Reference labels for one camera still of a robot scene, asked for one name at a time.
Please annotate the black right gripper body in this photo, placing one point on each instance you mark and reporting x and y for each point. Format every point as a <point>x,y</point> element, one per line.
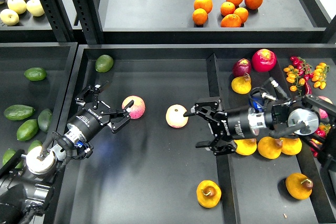
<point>232,124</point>

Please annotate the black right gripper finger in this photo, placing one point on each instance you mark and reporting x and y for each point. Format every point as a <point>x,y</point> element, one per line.
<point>207,108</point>
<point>219,145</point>

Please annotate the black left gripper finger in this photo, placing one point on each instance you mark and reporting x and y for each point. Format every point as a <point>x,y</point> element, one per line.
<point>92,92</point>
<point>117,118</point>

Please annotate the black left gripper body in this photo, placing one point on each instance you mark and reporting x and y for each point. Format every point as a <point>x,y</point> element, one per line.
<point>87,123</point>

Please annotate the dark green avocado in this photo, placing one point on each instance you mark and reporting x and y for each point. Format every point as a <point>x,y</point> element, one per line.
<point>9,153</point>
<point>18,112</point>
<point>44,120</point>

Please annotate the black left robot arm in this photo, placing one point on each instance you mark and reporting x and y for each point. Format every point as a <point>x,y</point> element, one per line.
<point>27,179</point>

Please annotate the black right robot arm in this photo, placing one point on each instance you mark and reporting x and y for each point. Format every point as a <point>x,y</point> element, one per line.
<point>309,118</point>

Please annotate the green avocado tray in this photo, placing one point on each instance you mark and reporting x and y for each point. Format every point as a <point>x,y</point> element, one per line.
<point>104,63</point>
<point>35,74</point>

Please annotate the yellow pear under gripper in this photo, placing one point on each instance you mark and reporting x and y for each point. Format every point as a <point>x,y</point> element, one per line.
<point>241,85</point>

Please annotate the dark green avocado upright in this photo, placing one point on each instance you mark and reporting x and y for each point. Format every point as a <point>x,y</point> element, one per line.
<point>44,120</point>

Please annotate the yellow pear with brown stem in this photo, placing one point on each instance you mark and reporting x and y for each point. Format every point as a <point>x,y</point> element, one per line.
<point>291,146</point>

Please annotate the green avocado left tray top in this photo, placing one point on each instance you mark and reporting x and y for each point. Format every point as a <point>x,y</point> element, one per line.
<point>35,74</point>

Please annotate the green avocado left bottom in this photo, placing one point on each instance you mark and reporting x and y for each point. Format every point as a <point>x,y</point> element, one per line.
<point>34,144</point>

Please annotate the green avocado left middle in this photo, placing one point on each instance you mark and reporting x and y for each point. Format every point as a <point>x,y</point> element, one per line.
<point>27,130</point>

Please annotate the yellow pear lower right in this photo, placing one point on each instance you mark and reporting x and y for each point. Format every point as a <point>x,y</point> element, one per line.
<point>299,186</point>

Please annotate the pale yellow pear right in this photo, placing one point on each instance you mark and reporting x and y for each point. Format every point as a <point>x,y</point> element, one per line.
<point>35,8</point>

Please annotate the pale yellow pear front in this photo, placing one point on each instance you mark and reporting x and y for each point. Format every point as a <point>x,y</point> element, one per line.
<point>9,17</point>

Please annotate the pink red apple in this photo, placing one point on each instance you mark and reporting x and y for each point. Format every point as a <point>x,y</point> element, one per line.
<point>138,108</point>

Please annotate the pale pink apple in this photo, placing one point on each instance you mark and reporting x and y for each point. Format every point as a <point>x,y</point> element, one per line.
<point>174,116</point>

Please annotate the dark red apple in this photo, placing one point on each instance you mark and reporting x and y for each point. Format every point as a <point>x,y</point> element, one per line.
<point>241,67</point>

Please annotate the black left tray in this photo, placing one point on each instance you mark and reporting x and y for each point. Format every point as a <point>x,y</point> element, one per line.
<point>57,59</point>

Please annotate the black tray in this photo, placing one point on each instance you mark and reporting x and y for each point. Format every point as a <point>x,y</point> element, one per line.
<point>57,59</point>
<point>149,172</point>

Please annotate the black centre tray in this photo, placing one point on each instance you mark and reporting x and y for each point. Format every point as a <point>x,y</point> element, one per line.
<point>149,172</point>

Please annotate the bright red apple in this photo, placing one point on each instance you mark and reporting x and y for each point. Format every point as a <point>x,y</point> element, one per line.
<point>263,60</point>

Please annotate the black metal tray divider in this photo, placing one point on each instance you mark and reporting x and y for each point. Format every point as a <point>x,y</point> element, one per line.
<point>224,162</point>

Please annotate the red chili pepper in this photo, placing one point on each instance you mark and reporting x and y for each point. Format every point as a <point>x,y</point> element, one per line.
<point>308,89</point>

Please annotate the black upper shelf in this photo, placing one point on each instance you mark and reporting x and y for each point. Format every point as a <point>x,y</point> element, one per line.
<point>170,22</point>

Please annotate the orange front bottom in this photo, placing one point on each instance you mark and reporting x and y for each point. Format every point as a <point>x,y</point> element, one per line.
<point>231,20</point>

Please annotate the cherry tomato bunch top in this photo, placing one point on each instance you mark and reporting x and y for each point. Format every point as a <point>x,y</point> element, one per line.
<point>300,71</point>

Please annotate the cherry tomato bunch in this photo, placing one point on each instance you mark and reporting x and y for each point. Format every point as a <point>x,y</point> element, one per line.
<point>300,71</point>
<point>321,132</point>

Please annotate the cherry tomato bunch bottom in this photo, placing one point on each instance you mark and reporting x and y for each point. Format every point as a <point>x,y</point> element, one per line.
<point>321,132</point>

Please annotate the pink apple right tray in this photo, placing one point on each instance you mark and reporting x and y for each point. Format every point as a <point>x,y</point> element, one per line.
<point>323,113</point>

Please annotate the orange far left bottom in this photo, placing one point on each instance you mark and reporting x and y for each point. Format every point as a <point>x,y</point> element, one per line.
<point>199,16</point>

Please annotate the orange right small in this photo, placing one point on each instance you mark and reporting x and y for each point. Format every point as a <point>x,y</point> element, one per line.
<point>242,13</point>

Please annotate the orange small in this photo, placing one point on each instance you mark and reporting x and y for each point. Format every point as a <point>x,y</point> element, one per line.
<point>227,8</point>
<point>242,13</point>

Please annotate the orange centre small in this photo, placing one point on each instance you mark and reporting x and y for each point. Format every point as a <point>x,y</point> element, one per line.
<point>227,8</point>

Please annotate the orange far left top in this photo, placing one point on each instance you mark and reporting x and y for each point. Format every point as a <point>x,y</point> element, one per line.
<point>206,5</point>

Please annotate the black shelf upright post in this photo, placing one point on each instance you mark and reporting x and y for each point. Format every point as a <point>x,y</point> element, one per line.
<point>88,15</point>

